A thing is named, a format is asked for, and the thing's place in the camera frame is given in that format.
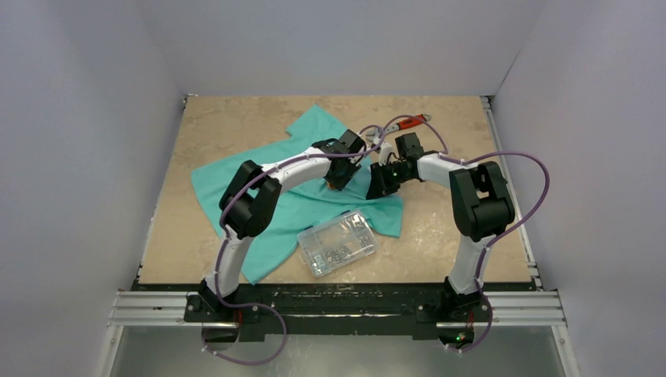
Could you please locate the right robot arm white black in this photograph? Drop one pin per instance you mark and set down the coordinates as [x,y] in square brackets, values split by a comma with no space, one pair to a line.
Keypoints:
[481,207]

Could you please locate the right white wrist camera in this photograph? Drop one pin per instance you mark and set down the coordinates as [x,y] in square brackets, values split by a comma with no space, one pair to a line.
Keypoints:
[384,151]

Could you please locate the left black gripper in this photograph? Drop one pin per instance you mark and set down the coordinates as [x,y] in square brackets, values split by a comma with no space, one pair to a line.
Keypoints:
[340,182]

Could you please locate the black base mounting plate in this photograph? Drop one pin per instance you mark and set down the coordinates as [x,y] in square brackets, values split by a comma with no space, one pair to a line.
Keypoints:
[422,311]

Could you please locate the aluminium frame rail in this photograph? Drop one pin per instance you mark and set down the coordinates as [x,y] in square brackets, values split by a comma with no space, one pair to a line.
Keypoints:
[164,309]

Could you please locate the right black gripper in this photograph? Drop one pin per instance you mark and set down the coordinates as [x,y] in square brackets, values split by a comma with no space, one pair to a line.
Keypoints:
[380,178]

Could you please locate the teal t-shirt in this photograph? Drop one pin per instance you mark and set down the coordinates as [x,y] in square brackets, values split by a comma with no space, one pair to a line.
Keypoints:
[306,205]

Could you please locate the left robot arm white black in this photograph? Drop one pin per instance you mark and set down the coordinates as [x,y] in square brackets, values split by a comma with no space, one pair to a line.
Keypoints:
[249,203]

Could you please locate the clear plastic screw box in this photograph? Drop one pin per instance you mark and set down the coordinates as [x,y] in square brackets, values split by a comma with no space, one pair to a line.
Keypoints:
[337,242]

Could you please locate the adjustable wrench red handle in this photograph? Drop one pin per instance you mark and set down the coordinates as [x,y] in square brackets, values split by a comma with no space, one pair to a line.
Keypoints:
[374,135]

